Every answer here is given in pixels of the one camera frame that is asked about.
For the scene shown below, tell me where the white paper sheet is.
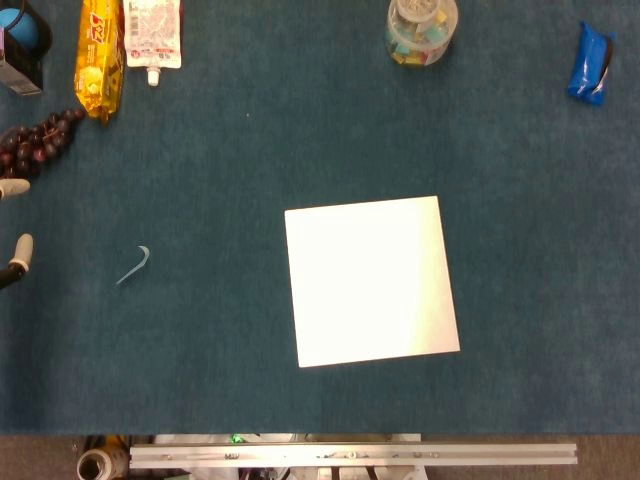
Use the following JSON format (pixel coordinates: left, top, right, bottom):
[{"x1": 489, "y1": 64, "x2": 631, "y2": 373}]
[{"x1": 284, "y1": 195, "x2": 461, "y2": 369}]

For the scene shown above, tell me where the yellow snack bag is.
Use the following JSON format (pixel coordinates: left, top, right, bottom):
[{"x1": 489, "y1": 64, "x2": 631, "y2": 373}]
[{"x1": 74, "y1": 0, "x2": 126, "y2": 125}]

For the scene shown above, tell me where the blue snack packet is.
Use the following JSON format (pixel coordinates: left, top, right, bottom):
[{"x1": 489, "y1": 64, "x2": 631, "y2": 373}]
[{"x1": 566, "y1": 20, "x2": 617, "y2": 107}]

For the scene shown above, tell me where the brown tape roll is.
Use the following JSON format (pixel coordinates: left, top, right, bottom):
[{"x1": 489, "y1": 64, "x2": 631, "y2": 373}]
[{"x1": 76, "y1": 448, "x2": 117, "y2": 480}]

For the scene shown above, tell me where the black mesh pen holder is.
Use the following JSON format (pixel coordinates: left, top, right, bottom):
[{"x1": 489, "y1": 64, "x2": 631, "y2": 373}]
[{"x1": 0, "y1": 0, "x2": 54, "y2": 94}]

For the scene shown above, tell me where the aluminium profile rail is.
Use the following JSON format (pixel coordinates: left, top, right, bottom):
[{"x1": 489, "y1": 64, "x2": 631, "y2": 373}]
[{"x1": 128, "y1": 441, "x2": 579, "y2": 470}]

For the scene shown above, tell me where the small light blue strip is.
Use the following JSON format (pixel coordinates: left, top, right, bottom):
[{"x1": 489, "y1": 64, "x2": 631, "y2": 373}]
[{"x1": 115, "y1": 245, "x2": 151, "y2": 287}]

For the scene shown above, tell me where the white spout pouch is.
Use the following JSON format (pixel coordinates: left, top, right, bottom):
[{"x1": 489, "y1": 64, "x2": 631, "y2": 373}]
[{"x1": 122, "y1": 0, "x2": 183, "y2": 87}]

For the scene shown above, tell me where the clear jar of clips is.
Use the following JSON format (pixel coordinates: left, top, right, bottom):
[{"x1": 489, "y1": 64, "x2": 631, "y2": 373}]
[{"x1": 384, "y1": 0, "x2": 459, "y2": 67}]

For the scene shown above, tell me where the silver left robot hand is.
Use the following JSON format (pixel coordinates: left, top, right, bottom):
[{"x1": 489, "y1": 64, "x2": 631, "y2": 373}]
[{"x1": 0, "y1": 178, "x2": 35, "y2": 292}]

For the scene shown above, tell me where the dark red grape bunch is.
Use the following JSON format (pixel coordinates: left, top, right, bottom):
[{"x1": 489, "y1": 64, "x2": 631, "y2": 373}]
[{"x1": 0, "y1": 108, "x2": 86, "y2": 180}]

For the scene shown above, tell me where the black purple carton box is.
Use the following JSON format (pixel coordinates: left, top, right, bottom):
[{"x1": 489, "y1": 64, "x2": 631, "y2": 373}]
[{"x1": 0, "y1": 27, "x2": 44, "y2": 97}]

